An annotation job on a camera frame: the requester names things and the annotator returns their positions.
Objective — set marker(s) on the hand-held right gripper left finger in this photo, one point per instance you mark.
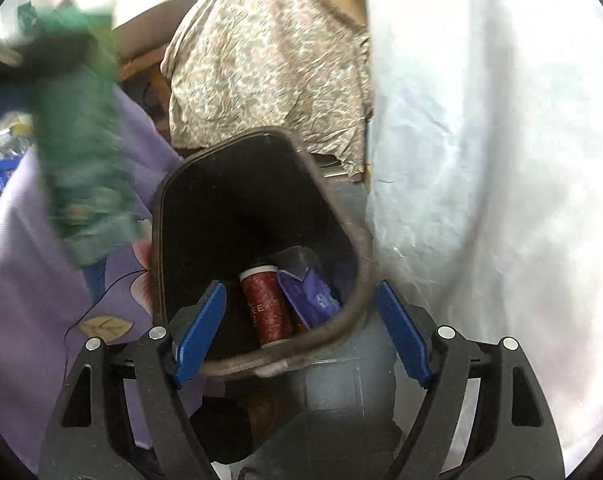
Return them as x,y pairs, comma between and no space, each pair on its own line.
201,330

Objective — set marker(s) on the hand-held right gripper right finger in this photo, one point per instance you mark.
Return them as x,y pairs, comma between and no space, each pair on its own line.
404,335

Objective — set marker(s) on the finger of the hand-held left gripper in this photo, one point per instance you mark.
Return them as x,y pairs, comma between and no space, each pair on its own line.
41,62

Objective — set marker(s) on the red drink can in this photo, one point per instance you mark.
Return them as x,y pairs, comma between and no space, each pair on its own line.
266,305

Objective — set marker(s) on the purple snack packet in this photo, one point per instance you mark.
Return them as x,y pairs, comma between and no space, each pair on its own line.
311,300

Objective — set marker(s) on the green snack packet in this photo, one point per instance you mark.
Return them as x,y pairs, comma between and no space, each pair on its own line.
86,160

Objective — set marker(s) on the grey wrapper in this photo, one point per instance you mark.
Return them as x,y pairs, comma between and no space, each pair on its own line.
294,257

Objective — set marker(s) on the dark brown trash bin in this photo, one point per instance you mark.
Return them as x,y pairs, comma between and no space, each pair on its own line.
231,200

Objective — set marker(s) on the wooden chair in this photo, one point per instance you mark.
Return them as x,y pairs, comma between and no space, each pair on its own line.
141,32

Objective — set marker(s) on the purple floral cloth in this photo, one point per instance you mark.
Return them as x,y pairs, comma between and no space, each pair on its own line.
31,285

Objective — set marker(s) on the white cloth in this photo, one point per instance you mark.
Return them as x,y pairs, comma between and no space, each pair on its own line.
481,160

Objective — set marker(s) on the beige floral cloth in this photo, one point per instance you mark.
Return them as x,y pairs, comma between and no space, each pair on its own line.
261,70

